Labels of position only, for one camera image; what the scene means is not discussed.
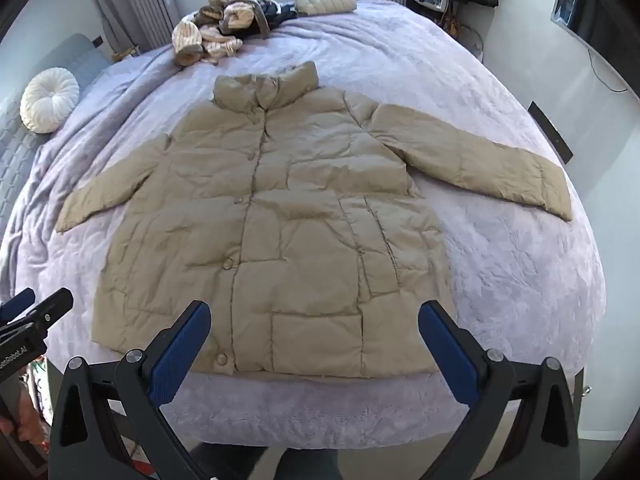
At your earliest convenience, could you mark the person's left forearm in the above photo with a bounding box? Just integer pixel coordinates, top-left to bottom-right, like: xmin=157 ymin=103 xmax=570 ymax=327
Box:
xmin=17 ymin=360 xmax=50 ymax=480

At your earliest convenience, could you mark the white folded puffer jacket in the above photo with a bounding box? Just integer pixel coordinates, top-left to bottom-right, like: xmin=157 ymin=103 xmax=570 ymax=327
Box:
xmin=294 ymin=0 xmax=359 ymax=16

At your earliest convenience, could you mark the wall screen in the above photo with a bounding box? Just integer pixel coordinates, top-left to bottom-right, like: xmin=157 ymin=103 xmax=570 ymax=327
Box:
xmin=550 ymin=0 xmax=640 ymax=63

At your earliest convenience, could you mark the cream striped clothes pile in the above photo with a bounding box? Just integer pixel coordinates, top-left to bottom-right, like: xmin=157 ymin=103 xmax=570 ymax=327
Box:
xmin=171 ymin=0 xmax=262 ymax=67

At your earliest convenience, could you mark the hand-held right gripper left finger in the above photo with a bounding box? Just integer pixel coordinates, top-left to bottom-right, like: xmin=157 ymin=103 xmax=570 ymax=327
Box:
xmin=47 ymin=300 xmax=213 ymax=480

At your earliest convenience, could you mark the dark clothing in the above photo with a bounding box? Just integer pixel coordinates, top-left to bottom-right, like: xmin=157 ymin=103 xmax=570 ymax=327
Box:
xmin=250 ymin=0 xmax=302 ymax=41

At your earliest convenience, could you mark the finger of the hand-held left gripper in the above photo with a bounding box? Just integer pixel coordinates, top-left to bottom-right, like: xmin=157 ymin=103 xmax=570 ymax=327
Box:
xmin=0 ymin=287 xmax=37 ymax=323
xmin=0 ymin=288 xmax=74 ymax=343

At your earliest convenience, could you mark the grey quilted headboard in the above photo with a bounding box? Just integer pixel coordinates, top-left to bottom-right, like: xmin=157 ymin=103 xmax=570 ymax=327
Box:
xmin=0 ymin=34 xmax=114 ymax=241

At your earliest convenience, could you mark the black cable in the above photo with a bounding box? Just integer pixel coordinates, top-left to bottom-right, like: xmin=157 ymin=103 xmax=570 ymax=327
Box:
xmin=586 ymin=49 xmax=629 ymax=94

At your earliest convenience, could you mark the beige puffer jacket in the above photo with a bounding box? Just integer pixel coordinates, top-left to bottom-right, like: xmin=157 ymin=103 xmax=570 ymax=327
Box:
xmin=55 ymin=61 xmax=574 ymax=379

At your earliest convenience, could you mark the lavender fleece blanket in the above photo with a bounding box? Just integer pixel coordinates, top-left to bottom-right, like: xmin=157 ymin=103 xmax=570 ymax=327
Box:
xmin=0 ymin=0 xmax=608 ymax=448

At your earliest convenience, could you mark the white round pleated pillow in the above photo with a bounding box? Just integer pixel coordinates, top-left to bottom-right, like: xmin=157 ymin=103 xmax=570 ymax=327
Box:
xmin=20 ymin=67 xmax=81 ymax=134

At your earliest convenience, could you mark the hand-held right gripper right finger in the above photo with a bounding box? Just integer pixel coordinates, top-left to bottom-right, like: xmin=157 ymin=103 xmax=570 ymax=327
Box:
xmin=417 ymin=300 xmax=583 ymax=480

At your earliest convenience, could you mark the black flat bar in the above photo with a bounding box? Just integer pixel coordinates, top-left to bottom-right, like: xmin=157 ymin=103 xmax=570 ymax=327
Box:
xmin=528 ymin=101 xmax=574 ymax=165

